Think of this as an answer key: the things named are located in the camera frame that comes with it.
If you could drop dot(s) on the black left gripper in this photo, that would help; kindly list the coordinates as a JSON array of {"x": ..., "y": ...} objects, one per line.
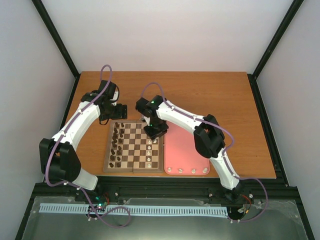
[{"x": 119, "y": 115}]

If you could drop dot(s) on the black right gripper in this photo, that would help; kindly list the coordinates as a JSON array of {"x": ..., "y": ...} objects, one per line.
[{"x": 153, "y": 135}]

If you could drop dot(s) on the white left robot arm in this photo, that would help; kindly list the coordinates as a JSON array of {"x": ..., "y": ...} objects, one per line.
[{"x": 58, "y": 158}]

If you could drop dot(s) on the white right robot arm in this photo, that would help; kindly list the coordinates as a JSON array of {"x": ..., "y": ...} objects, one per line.
[{"x": 209, "y": 138}]

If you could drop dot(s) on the wooden chess board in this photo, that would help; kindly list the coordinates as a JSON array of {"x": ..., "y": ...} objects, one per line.
[{"x": 131, "y": 156}]

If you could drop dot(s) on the dark bishop piece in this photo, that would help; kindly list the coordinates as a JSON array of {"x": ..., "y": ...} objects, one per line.
[{"x": 115, "y": 136}]

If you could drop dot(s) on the dark queen piece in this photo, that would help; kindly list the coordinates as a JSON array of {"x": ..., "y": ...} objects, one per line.
[{"x": 114, "y": 142}]

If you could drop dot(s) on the pink silicone tray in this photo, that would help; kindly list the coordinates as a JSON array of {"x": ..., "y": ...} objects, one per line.
[{"x": 180, "y": 153}]

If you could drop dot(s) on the light blue cable duct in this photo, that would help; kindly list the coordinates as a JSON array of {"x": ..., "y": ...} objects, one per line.
[{"x": 136, "y": 210}]

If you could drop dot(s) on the black aluminium frame rail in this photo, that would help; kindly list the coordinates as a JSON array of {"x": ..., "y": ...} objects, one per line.
[{"x": 118, "y": 189}]

